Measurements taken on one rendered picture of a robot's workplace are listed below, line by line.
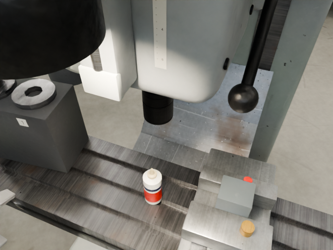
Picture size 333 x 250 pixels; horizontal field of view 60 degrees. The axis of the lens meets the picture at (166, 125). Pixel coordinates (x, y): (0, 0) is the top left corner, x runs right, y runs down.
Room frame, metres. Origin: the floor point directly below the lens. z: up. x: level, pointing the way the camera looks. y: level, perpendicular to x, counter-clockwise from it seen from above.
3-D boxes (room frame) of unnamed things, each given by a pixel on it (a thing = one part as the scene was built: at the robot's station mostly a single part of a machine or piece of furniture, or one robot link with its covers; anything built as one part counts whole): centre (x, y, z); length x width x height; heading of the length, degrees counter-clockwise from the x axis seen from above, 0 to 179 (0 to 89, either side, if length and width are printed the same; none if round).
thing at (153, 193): (0.35, 0.03, 0.98); 0.04 x 0.04 x 0.11
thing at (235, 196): (0.28, -0.13, 1.04); 0.06 x 0.05 x 0.06; 70
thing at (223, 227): (0.22, -0.11, 1.02); 0.15 x 0.06 x 0.04; 70
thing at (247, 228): (0.22, -0.14, 1.05); 0.02 x 0.02 x 0.02
